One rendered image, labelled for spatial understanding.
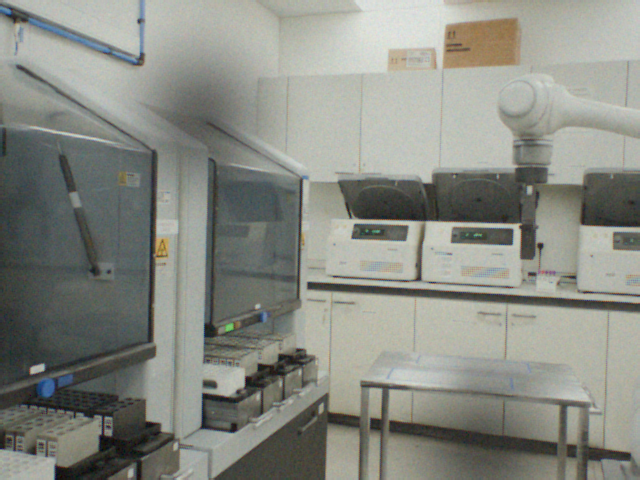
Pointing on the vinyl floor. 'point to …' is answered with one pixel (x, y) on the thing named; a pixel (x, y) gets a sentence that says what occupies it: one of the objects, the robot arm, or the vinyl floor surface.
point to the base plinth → (478, 437)
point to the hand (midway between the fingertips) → (528, 253)
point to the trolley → (539, 380)
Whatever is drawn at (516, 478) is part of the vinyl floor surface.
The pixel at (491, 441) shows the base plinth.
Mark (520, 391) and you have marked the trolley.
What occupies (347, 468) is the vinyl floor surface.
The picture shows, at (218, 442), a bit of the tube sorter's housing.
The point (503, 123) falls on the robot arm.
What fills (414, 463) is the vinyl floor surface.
